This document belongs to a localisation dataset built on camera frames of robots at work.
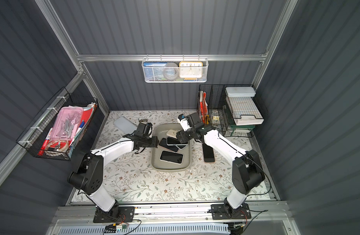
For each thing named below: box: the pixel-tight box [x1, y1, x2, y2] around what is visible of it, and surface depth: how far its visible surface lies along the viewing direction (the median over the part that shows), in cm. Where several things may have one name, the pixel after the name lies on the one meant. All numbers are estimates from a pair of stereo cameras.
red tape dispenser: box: [45, 139, 70, 153], surface depth 68 cm
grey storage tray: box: [150, 123, 192, 172], surface depth 93 cm
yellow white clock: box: [179, 61, 203, 79], surface depth 90 cm
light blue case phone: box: [166, 136, 189, 146], surface depth 101 cm
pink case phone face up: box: [158, 137, 180, 153], surface depth 98 cm
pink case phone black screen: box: [202, 142, 216, 164], surface depth 98 cm
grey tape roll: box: [163, 62, 179, 81], surface depth 89 cm
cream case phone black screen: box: [159, 149, 184, 165], surface depth 96 cm
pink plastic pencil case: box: [49, 106, 84, 141], surface depth 73 cm
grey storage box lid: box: [113, 116, 138, 135], surface depth 113 cm
